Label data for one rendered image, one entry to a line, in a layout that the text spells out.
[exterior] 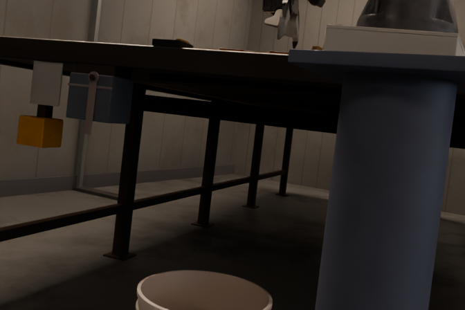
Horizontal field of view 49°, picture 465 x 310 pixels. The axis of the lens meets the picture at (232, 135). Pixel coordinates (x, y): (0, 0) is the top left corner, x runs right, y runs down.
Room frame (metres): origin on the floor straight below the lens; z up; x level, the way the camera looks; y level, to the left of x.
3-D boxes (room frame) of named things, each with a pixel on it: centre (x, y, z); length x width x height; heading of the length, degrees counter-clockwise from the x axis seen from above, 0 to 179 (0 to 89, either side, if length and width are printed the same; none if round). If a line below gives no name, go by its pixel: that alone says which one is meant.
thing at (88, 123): (1.35, 0.36, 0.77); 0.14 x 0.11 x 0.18; 69
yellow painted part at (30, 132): (1.41, 0.53, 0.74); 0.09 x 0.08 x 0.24; 69
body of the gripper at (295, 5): (1.39, -0.09, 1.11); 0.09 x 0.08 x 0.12; 68
